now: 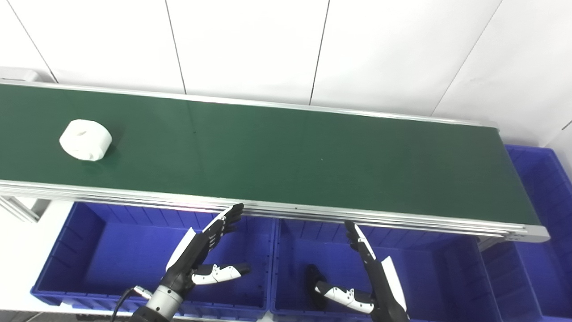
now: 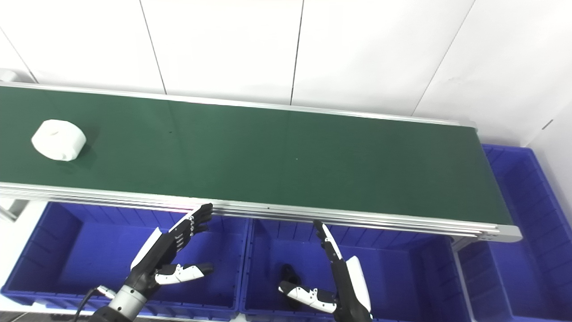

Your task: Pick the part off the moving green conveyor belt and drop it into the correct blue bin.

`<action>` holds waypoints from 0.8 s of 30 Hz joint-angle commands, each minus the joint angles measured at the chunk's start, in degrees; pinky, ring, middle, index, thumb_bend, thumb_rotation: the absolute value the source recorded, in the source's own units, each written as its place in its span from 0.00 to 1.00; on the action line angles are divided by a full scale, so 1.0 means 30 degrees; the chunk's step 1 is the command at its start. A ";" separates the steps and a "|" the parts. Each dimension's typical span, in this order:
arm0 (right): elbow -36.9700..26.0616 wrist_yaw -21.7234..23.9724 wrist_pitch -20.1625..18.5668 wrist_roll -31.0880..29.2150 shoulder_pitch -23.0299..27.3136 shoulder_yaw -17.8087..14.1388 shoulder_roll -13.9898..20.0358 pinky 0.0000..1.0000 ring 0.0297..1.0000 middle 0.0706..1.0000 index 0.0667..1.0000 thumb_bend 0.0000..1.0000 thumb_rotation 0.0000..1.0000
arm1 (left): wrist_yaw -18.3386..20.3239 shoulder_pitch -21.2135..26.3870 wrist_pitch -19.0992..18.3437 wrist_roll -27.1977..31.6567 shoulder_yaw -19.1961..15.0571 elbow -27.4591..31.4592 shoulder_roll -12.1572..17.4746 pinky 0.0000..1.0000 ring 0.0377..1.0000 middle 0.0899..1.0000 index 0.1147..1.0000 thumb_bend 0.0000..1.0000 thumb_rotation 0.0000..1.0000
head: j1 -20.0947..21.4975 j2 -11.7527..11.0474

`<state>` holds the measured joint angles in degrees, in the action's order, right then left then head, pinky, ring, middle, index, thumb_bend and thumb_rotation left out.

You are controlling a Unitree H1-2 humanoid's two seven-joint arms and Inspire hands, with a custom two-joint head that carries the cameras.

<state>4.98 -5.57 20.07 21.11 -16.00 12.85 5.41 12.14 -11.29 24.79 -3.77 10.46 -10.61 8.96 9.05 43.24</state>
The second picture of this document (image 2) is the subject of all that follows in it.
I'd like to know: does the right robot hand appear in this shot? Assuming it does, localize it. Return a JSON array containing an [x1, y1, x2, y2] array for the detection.
[[278, 220, 373, 322]]

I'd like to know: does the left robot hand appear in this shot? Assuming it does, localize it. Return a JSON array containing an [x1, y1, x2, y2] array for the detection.
[[123, 203, 215, 301]]

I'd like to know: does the white cylindrical part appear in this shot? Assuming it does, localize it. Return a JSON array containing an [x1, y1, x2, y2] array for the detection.
[[31, 119, 87, 162]]

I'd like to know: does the blue plastic bin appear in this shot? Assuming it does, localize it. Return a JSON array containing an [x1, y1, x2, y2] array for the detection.
[[240, 218, 471, 322], [458, 144, 572, 322], [1, 201, 251, 317]]

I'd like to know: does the green conveyor belt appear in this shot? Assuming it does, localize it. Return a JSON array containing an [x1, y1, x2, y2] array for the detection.
[[0, 82, 522, 243]]

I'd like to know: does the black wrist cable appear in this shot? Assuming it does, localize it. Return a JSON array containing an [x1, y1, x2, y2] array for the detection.
[[76, 286, 118, 322]]

